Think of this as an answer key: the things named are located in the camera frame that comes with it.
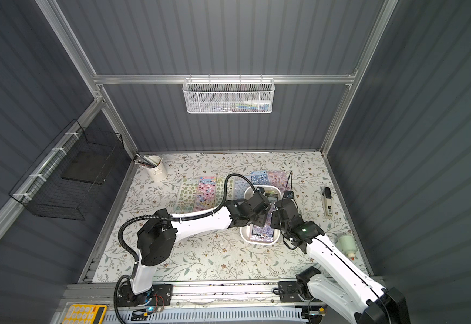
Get white plastic storage tray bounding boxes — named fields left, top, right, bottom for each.
left=240, top=185, right=282, bottom=246

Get purple sticker sheet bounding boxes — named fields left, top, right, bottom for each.
left=250, top=193, right=279, bottom=244

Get light blue sticker sheet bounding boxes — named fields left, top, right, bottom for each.
left=233, top=176, right=251, bottom=199

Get pink 3D sticker sheet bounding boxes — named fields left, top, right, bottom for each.
left=267, top=170, right=292, bottom=194

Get white green owl sticker sheet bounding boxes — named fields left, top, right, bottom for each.
left=175, top=178, right=199, bottom=213

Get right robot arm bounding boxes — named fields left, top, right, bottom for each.
left=271, top=197, right=411, bottom=323

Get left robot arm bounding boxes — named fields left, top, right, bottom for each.
left=127, top=187, right=271, bottom=295

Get black white handheld device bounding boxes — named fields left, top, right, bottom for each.
left=322, top=186, right=334, bottom=218

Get cream metal pen bucket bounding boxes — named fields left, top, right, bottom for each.
left=144, top=155, right=167, bottom=182

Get items in white basket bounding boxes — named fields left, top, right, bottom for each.
left=213, top=99, right=272, bottom=112

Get yellow calculator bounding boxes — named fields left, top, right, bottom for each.
left=62, top=304, right=108, bottom=324

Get black corrugated cable hose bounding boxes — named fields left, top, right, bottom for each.
left=113, top=173, right=257, bottom=324

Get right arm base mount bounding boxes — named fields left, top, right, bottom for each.
left=273, top=280, right=321, bottom=303

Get white slotted cable duct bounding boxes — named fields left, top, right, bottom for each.
left=122, top=306, right=309, bottom=323

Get white wire wall basket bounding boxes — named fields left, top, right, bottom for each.
left=182, top=80, right=275, bottom=114

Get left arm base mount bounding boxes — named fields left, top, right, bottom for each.
left=117, top=283, right=174, bottom=307

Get black wire wall basket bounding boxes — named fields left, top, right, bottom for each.
left=9, top=121, right=125, bottom=221

